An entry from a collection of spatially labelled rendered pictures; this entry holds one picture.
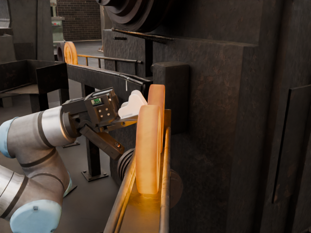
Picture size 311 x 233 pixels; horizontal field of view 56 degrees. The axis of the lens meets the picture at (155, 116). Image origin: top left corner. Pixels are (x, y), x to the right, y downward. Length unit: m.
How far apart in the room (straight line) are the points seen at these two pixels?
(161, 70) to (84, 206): 0.95
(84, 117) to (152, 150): 0.27
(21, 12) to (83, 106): 3.31
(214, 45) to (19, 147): 0.58
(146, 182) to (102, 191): 1.27
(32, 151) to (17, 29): 3.25
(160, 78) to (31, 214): 0.54
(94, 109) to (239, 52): 0.41
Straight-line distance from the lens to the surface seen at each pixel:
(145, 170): 0.45
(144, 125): 0.46
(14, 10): 3.91
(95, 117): 0.65
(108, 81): 1.32
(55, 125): 0.67
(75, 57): 1.92
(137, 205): 0.50
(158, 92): 0.61
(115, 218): 0.37
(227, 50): 0.84
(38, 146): 0.72
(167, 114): 0.74
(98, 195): 1.70
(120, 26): 1.17
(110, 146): 0.68
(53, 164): 0.76
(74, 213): 1.60
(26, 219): 0.64
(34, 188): 0.65
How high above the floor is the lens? 0.95
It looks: 19 degrees down
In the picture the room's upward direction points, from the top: straight up
